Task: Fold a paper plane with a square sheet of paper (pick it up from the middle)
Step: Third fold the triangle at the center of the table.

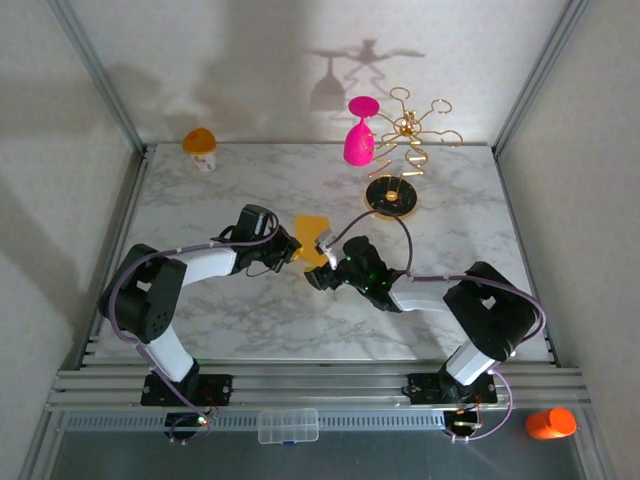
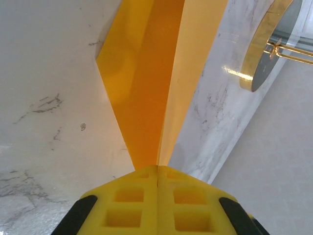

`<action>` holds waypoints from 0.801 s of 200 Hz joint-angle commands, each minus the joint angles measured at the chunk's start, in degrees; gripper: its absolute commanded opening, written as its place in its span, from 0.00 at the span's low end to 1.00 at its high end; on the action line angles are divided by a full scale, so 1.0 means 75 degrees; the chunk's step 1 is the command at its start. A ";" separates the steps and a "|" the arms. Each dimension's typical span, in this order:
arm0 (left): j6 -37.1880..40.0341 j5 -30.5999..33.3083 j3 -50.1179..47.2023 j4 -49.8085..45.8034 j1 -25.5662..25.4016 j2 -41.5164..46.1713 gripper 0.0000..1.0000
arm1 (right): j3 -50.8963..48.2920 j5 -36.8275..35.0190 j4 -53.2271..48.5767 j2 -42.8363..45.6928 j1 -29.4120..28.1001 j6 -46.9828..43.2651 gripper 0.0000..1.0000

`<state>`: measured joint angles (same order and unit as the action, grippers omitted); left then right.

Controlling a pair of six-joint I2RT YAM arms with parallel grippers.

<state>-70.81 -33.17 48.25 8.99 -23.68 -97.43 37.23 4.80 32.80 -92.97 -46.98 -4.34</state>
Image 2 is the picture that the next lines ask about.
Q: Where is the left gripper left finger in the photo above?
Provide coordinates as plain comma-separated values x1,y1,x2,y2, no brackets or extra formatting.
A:
52,164,158,235

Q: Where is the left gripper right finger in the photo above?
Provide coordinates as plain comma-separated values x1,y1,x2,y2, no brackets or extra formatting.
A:
157,165,265,235

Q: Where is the gold wire glass rack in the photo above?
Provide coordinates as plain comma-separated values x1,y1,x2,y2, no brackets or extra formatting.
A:
238,0,313,93

